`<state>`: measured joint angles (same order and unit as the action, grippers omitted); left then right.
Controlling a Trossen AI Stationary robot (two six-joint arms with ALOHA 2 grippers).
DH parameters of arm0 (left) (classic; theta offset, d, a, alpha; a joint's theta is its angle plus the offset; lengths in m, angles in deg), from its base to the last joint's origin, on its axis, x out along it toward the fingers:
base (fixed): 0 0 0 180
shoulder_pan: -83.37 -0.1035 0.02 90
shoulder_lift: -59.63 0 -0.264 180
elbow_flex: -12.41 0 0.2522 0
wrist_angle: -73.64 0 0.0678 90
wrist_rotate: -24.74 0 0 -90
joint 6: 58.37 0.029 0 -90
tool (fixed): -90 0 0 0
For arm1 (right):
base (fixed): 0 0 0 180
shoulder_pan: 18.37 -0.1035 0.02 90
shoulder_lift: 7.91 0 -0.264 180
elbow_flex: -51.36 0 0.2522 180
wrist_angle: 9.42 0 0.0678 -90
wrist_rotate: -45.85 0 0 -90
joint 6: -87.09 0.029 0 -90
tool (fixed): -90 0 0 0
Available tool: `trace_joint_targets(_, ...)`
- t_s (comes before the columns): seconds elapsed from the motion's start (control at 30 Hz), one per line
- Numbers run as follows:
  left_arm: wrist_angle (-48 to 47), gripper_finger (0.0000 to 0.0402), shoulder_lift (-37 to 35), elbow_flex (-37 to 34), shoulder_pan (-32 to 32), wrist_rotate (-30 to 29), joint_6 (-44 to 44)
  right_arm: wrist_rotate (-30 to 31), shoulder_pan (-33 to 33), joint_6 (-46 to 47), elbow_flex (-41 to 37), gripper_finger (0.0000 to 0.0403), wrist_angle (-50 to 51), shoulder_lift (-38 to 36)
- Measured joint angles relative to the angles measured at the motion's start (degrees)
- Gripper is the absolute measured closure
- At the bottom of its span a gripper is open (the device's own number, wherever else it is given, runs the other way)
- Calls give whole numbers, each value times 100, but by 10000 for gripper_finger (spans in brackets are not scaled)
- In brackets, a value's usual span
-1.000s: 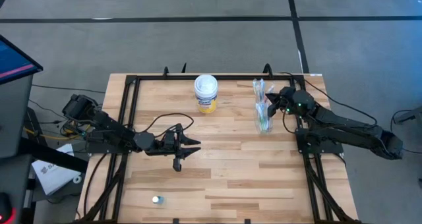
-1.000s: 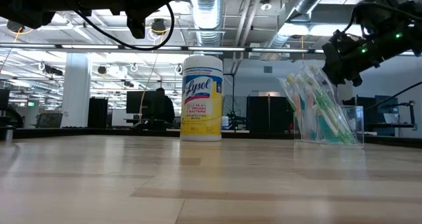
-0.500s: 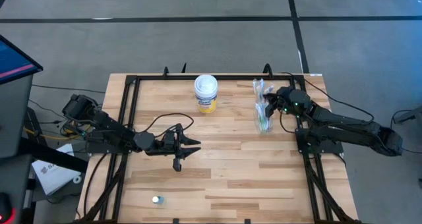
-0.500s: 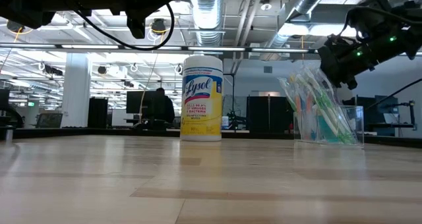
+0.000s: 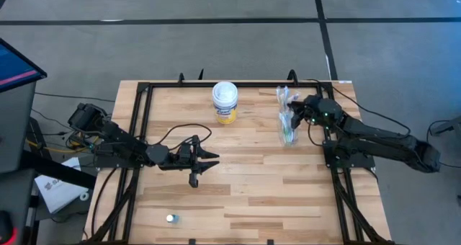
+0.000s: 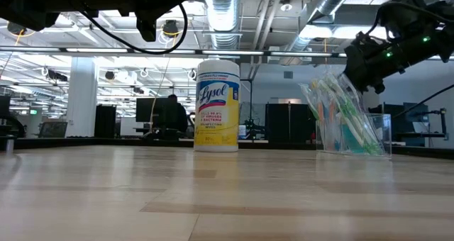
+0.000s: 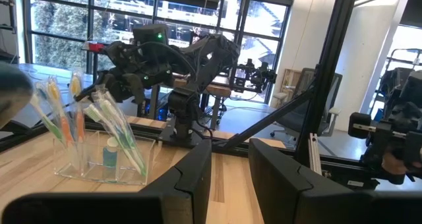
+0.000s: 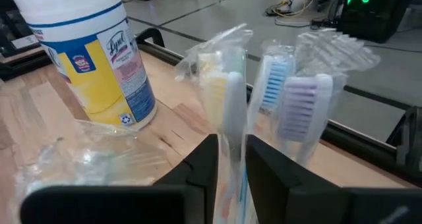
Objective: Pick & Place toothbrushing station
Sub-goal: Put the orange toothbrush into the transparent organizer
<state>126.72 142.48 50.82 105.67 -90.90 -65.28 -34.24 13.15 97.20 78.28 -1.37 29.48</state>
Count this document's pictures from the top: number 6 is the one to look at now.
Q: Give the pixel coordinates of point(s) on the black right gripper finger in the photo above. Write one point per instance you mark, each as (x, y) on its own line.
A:
(358, 82)

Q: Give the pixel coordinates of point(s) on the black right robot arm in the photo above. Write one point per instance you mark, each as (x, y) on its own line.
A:
(425, 32)

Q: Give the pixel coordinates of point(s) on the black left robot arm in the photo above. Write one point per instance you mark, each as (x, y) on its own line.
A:
(53, 0)

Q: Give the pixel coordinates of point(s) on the clear acrylic holder box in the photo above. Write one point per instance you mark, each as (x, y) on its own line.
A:
(383, 134)

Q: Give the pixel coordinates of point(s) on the dark desk monitors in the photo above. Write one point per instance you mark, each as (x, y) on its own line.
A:
(411, 122)

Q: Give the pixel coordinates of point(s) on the black storage cabinets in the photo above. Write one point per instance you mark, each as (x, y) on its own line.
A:
(289, 122)

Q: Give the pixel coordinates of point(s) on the black office monitor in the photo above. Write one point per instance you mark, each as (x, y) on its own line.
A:
(149, 110)

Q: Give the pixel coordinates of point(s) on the person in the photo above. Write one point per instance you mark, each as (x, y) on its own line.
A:
(174, 115)

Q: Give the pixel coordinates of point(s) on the white building column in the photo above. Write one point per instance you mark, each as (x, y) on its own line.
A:
(81, 99)

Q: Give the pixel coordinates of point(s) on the black tower cabinet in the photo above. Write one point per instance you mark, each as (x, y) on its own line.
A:
(105, 121)

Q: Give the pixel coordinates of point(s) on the yellow white Lysol wipes canister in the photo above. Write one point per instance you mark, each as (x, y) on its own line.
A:
(217, 120)

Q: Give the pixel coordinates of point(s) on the black ceiling device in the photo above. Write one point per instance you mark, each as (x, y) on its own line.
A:
(16, 28)

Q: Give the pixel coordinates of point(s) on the black office chair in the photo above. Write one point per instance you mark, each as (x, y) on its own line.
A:
(52, 129)

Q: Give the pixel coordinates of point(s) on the silver ventilation duct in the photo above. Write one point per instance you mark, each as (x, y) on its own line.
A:
(333, 0)

